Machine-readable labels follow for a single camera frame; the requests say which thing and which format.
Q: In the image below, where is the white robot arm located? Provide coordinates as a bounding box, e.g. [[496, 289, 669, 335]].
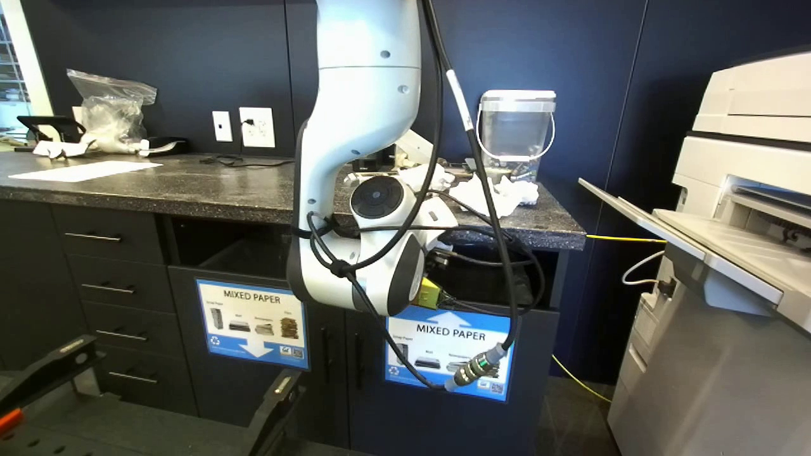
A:
[[285, 0, 423, 316]]

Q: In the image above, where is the left black bin door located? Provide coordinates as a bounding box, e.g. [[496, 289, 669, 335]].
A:
[[170, 265, 346, 443]]

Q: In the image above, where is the black bin door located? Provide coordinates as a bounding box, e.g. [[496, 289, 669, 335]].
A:
[[346, 305, 556, 456], [170, 265, 346, 443]]

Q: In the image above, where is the right black bin door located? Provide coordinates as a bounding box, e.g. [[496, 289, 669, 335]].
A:
[[346, 305, 556, 456]]

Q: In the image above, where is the white sheet of paper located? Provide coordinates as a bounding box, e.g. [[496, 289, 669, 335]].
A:
[[8, 161, 159, 183]]

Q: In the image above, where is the grey white stapler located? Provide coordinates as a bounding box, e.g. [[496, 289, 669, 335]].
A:
[[394, 129, 432, 178]]

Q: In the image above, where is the right blue mixed paper sign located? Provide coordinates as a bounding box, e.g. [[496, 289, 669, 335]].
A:
[[383, 307, 512, 403]]

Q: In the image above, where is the blue mixed paper sign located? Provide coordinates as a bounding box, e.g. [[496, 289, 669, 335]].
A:
[[383, 307, 512, 403], [194, 278, 309, 370]]

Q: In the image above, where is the left blue mixed paper sign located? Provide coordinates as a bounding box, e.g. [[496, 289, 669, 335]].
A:
[[194, 278, 309, 370]]

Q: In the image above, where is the black drawer cabinet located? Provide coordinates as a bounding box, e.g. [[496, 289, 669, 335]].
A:
[[53, 206, 194, 414]]

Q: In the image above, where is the clear plastic bag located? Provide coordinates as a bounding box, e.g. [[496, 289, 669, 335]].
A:
[[65, 69, 157, 155]]

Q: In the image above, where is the large white office printer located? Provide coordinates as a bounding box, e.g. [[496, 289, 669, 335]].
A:
[[592, 51, 811, 456]]

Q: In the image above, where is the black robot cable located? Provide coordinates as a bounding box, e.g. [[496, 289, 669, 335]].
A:
[[293, 0, 548, 395]]

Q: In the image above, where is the white wall outlet plate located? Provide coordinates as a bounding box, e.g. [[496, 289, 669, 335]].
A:
[[238, 106, 275, 150]]

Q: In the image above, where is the yellow cable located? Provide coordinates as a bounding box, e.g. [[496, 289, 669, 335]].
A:
[[548, 231, 669, 406]]

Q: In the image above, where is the white wall switch plate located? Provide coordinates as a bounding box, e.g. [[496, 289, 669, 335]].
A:
[[211, 112, 233, 142]]

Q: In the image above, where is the black cart frame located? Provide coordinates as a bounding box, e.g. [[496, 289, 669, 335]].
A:
[[0, 335, 302, 456]]

